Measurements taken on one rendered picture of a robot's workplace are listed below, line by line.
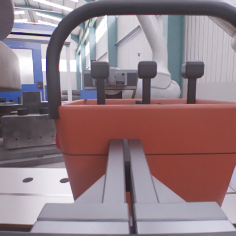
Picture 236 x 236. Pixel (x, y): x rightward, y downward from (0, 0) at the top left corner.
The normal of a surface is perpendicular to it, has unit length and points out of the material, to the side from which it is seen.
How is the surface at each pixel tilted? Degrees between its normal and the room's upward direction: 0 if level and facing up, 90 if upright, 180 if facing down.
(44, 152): 90
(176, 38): 90
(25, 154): 90
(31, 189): 0
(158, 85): 85
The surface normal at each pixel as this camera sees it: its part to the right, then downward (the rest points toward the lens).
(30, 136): 0.37, 0.14
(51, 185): -0.01, -0.99
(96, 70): -0.01, 0.15
